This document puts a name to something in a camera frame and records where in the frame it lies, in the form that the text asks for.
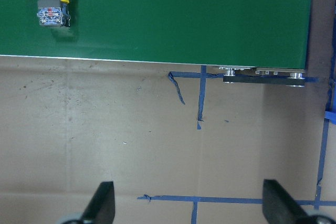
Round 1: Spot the green conveyor belt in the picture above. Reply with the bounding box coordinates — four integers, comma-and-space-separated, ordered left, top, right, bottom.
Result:
0, 0, 314, 88

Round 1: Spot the yellow push button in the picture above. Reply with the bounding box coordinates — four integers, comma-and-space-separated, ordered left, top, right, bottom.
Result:
37, 0, 71, 27

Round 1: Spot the blue empty destination bin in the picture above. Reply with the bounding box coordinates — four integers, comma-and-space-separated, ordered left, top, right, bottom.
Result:
324, 111, 336, 124

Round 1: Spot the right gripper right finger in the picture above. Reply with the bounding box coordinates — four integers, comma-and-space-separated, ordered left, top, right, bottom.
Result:
262, 179, 312, 224

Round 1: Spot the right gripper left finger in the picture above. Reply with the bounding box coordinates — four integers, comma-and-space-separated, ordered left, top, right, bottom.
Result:
80, 182, 116, 224

